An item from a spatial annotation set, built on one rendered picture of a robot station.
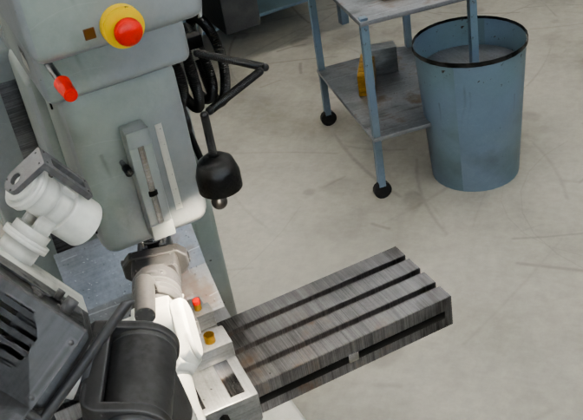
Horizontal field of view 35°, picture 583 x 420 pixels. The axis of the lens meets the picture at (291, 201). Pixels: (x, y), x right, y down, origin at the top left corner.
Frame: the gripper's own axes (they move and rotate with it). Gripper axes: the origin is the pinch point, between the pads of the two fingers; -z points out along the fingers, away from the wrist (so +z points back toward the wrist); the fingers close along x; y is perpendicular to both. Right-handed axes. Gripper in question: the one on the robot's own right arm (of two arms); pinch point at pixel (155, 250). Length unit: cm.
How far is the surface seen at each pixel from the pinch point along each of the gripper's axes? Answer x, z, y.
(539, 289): -117, -109, 122
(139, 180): -2.3, 12.9, -22.6
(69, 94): 2, 29, -47
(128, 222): 1.8, 10.2, -13.4
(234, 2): -24, -28, -35
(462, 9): -172, -376, 119
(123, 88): -3.2, 8.8, -37.2
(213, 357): -6.2, 6.9, 22.7
